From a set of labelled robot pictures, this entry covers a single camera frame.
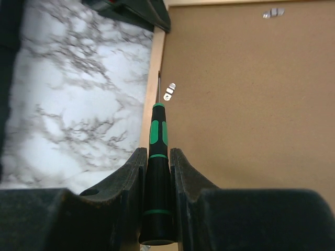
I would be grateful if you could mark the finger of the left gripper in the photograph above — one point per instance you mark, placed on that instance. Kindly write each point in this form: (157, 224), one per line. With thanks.
(146, 14)

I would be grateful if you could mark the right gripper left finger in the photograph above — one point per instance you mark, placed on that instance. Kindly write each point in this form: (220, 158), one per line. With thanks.
(105, 216)

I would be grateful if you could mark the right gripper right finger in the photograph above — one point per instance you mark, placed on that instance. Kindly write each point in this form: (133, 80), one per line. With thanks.
(211, 218)

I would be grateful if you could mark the green black screwdriver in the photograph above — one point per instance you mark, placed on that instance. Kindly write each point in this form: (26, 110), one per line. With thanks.
(157, 217)

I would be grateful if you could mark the wooden picture frame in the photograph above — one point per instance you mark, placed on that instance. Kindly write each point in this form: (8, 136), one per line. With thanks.
(254, 99)

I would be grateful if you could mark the metal frame clip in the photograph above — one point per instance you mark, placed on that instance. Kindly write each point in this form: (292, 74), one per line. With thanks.
(273, 12)
(169, 92)

